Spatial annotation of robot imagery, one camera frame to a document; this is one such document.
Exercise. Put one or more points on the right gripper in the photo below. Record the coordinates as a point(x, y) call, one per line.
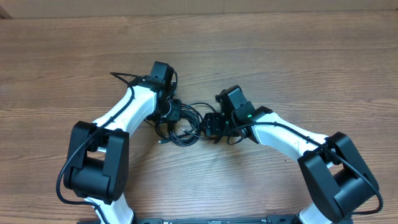
point(213, 124)

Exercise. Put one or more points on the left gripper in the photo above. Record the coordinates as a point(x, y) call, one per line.
point(176, 114)

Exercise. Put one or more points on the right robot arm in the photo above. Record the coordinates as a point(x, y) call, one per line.
point(338, 180)

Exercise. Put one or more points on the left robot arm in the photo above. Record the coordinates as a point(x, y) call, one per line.
point(97, 167)

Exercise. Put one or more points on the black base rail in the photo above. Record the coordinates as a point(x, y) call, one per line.
point(270, 219)

